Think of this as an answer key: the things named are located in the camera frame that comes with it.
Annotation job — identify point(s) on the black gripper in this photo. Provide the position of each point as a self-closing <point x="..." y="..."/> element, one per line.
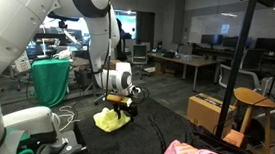
<point x="128" y="111"/>

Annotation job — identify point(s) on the bright yellow cloth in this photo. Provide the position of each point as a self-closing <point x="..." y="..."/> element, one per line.
<point x="108" y="121"/>

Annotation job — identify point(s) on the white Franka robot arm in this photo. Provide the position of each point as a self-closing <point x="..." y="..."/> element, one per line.
<point x="14" y="26"/>

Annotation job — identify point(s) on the person in dark clothes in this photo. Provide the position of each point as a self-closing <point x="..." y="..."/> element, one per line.
<point x="120" y="38"/>

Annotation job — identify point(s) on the black velvet tablecloth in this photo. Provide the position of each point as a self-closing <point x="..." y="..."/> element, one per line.
<point x="145" y="138"/>

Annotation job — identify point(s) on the small open cardboard box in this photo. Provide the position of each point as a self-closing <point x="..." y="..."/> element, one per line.
<point x="114" y="64"/>

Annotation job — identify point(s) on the grey mesh back chair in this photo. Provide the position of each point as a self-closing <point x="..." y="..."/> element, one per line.
<point x="140" y="53"/>

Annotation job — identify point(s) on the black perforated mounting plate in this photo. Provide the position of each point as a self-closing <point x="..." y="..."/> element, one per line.
<point x="61" y="149"/>

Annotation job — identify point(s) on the cardboard box with black tape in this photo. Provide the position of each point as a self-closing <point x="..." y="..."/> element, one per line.
<point x="205" y="109"/>

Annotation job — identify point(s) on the green draped table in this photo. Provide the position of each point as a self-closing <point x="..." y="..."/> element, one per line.
<point x="50" y="79"/>

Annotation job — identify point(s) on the small white object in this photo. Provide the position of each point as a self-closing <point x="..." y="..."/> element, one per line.
<point x="64" y="54"/>

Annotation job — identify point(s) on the light wooden desk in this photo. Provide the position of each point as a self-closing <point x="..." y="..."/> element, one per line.
<point x="194" y="62"/>

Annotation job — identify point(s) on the white paper sign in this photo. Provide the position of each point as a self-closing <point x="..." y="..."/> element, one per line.
<point x="23" y="65"/>

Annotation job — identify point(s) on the black stand pole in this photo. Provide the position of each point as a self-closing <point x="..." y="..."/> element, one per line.
<point x="232" y="78"/>

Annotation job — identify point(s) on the black computer monitor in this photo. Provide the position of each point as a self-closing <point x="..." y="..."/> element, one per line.
<point x="211" y="39"/>
<point x="229" y="41"/>
<point x="274" y="44"/>

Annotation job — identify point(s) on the wooden stool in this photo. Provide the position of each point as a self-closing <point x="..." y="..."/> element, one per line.
<point x="254" y="97"/>

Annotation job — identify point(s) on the yellow wrist camera mount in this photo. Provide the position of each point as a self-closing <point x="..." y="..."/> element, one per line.
<point x="118" y="99"/>

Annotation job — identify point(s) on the black stereo camera bar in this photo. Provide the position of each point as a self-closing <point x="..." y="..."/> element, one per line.
<point x="63" y="23"/>

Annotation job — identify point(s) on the grey frame office chair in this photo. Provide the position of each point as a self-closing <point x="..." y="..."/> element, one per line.
<point x="244" y="79"/>

